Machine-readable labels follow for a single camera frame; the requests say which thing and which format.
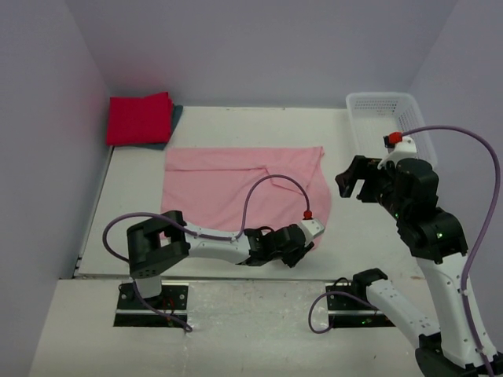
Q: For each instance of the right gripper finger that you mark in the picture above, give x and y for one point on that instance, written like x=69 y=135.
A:
x=366 y=193
x=347 y=180

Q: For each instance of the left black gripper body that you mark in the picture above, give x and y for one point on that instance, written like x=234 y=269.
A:
x=295 y=249

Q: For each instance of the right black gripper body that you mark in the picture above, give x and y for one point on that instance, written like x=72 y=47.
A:
x=367 y=182

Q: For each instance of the pink t shirt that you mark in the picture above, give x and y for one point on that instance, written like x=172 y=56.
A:
x=223 y=188

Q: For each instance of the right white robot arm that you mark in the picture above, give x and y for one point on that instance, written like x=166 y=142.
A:
x=449 y=345

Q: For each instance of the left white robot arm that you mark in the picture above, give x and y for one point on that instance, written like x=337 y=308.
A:
x=157 y=244

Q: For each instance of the white plastic basket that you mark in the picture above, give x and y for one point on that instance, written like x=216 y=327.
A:
x=373 y=115

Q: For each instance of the folded teal t shirt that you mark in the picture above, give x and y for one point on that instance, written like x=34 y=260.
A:
x=175 y=119

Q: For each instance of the folded red t shirt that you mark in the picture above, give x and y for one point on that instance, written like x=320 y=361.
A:
x=139 y=120

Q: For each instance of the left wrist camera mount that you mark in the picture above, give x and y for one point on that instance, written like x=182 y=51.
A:
x=311 y=227

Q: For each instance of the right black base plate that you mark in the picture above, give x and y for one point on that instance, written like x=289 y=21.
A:
x=345 y=312

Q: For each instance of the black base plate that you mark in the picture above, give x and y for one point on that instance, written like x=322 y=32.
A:
x=130 y=313
x=345 y=312

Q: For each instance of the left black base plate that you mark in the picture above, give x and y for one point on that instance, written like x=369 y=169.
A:
x=130 y=313

